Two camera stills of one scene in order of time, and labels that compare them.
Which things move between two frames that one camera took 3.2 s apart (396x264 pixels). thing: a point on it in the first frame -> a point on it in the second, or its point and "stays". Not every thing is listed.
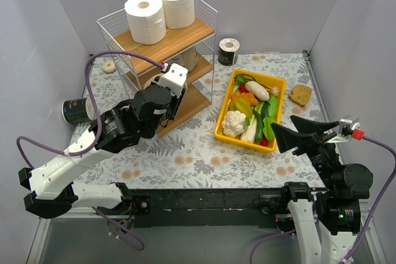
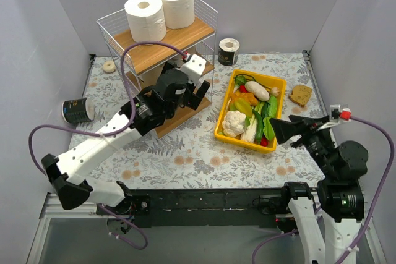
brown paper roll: [145, 80] stays
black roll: [228, 52] stays
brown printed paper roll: [188, 59] stays
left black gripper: [174, 107] -> [192, 96]
